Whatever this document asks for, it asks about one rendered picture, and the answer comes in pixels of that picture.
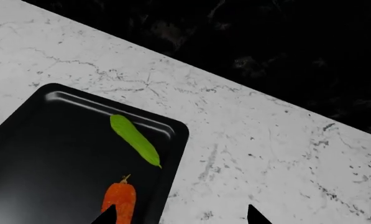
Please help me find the orange carrot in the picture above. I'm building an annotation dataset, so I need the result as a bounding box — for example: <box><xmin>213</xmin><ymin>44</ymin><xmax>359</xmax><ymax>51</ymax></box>
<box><xmin>101</xmin><ymin>174</ymin><xmax>137</xmax><ymax>224</ymax></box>

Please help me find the black rectangular tray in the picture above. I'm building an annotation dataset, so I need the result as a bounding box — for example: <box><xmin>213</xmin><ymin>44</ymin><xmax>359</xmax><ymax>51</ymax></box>
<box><xmin>0</xmin><ymin>82</ymin><xmax>190</xmax><ymax>224</ymax></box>

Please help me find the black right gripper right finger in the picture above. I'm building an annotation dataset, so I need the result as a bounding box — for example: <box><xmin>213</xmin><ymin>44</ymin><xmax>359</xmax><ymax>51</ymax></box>
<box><xmin>247</xmin><ymin>203</ymin><xmax>273</xmax><ymax>224</ymax></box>

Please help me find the green pea pod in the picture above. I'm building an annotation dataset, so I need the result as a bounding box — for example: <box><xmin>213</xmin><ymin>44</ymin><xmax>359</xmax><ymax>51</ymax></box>
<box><xmin>109</xmin><ymin>114</ymin><xmax>163</xmax><ymax>169</ymax></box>

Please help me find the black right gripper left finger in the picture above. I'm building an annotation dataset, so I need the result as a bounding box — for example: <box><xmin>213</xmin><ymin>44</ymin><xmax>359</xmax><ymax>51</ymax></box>
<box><xmin>90</xmin><ymin>203</ymin><xmax>117</xmax><ymax>224</ymax></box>

